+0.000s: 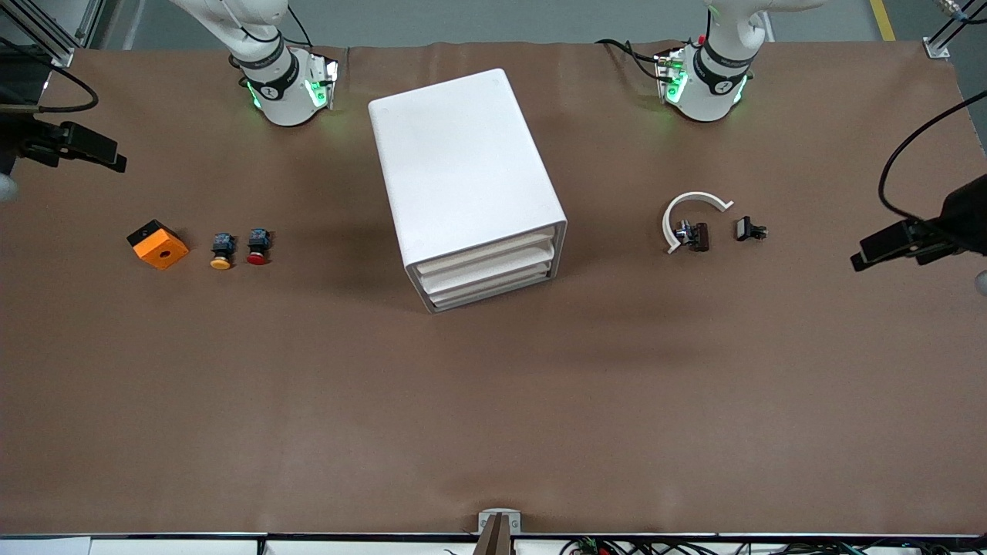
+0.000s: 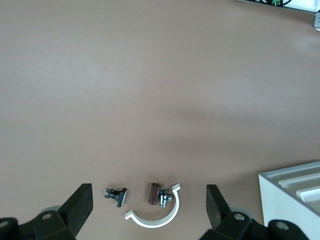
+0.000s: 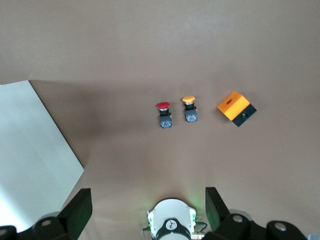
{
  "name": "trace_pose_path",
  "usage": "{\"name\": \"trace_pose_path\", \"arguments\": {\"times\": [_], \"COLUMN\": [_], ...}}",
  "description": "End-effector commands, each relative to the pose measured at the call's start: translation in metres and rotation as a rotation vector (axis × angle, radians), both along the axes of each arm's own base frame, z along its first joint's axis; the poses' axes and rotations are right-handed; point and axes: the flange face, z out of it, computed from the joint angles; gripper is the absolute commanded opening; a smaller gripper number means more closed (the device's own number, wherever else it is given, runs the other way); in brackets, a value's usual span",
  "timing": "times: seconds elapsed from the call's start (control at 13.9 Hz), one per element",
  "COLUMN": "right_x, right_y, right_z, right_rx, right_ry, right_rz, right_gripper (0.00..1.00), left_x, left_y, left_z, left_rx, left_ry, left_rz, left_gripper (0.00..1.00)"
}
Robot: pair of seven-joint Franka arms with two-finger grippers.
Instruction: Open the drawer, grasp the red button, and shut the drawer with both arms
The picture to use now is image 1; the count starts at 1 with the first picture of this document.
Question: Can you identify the orange box with hole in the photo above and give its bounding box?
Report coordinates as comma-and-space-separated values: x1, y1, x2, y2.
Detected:
126, 220, 190, 271

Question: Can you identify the white curved plastic clamp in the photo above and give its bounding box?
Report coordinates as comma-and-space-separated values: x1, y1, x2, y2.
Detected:
663, 190, 734, 255

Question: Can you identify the brown table mat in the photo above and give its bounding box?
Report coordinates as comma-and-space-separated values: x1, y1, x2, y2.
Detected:
0, 40, 979, 537

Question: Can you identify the aluminium frame post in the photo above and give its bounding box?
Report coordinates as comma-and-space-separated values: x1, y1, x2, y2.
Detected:
0, 0, 105, 70
924, 0, 987, 60

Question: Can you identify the black right base cable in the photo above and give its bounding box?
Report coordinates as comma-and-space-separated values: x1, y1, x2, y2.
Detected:
247, 0, 314, 49

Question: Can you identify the black base cable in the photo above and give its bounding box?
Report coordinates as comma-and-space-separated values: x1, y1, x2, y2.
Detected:
595, 37, 673, 80
247, 0, 314, 49

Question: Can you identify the black left base cable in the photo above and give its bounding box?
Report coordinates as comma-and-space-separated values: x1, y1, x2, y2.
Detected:
595, 37, 673, 80

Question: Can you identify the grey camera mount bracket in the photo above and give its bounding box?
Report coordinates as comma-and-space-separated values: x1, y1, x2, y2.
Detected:
473, 509, 522, 555

